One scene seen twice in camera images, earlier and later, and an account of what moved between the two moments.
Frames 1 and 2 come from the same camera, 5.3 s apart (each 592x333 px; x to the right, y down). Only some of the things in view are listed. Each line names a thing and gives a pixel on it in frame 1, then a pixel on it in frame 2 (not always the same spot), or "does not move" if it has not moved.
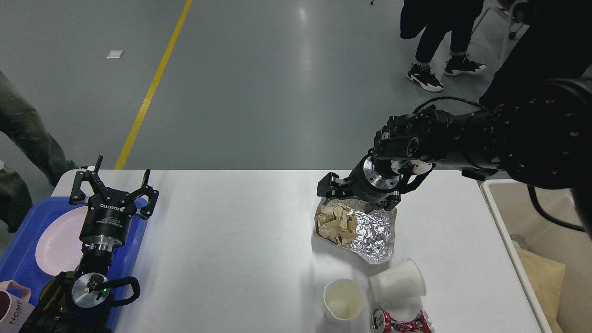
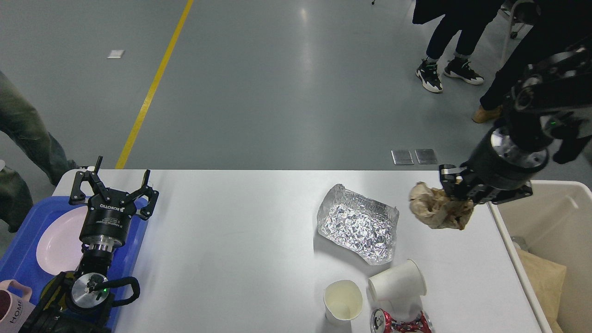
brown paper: (335, 223) to (433, 206)
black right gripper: (364, 183) to (495, 163)
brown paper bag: (546, 277) does not move
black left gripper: (105, 225) does not move
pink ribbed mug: (14, 311) does not move
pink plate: (59, 249) does not move
